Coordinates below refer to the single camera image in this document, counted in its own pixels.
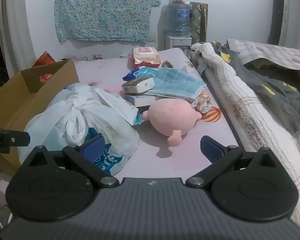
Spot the red snack bag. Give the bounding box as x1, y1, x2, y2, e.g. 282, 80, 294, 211
32, 51, 57, 67

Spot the pink printed bed sheet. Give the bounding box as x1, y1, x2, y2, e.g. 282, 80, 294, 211
74, 49, 240, 180

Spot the grey bedding yellow print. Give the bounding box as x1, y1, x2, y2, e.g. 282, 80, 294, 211
211, 40, 300, 137

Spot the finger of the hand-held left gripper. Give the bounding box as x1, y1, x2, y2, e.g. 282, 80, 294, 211
0, 129, 31, 147

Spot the brown cardboard box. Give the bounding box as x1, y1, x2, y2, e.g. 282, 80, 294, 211
0, 59, 80, 171

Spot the blue white soft pack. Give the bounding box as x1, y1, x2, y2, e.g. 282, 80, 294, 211
122, 66, 165, 82

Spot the blue water bottle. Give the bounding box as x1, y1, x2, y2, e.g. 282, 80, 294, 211
167, 2, 192, 37

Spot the checkered quilt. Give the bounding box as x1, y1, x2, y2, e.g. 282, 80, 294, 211
226, 39, 300, 72

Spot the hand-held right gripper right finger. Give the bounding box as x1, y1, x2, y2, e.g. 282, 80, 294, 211
185, 135, 280, 188

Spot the white book blue edge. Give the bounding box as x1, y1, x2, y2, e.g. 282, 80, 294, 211
125, 94, 167, 108

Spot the light blue towel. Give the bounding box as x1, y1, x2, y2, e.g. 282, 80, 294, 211
141, 67, 207, 102

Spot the white water dispenser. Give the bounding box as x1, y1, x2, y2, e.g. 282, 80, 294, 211
164, 35, 193, 55

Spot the patterned board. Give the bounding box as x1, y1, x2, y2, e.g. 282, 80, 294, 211
189, 2, 208, 44

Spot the pink plush toy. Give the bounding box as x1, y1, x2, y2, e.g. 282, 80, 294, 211
141, 97, 202, 146

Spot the orange snack packet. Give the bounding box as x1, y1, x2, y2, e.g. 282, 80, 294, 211
131, 47, 162, 69

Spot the white plastic bag blue print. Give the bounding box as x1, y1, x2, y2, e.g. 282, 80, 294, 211
19, 82, 142, 176

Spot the small green tan box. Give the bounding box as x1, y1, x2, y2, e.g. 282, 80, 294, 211
121, 77, 155, 95

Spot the floral cloth on wall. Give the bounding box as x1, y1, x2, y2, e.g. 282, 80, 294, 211
54, 0, 161, 43

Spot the white knit blanket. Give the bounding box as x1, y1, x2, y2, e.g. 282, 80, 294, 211
189, 42, 300, 233

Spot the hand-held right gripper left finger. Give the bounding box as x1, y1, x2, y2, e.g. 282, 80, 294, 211
21, 134, 119, 189

